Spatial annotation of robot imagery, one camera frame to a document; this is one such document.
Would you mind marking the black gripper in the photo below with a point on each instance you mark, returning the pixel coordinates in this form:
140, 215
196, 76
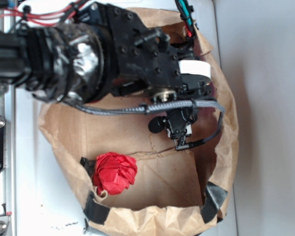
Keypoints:
149, 66

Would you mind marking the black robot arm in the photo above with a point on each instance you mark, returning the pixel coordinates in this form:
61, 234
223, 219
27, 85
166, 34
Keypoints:
98, 49

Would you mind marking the red crumpled paper ball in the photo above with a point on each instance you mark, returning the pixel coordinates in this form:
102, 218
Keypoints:
113, 173

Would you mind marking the brown paper bag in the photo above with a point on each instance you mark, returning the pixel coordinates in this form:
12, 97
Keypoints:
176, 193

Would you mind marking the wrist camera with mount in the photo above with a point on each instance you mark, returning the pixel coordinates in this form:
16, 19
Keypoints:
177, 124

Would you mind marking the aluminium extrusion rail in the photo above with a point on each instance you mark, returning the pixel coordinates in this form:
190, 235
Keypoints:
7, 163

